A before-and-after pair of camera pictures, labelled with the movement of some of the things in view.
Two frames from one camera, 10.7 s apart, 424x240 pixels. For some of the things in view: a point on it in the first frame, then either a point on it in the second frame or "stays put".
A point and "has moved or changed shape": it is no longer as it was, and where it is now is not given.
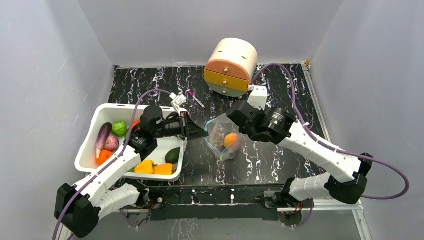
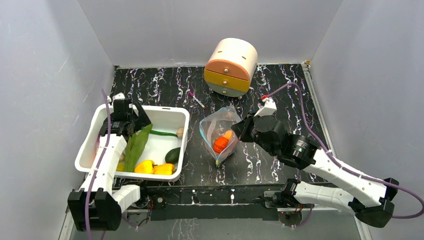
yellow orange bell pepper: [165, 169] stays put
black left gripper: [189, 130] → [142, 119]
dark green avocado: [172, 155] stays put
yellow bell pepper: [145, 166] stays put
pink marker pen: [193, 95] stays put
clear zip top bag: [224, 137] has moved or changed shape
